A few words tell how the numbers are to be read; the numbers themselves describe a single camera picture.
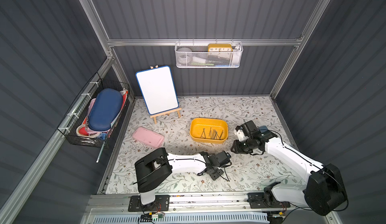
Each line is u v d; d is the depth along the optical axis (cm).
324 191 41
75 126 63
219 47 87
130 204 73
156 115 100
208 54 90
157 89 91
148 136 98
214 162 64
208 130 101
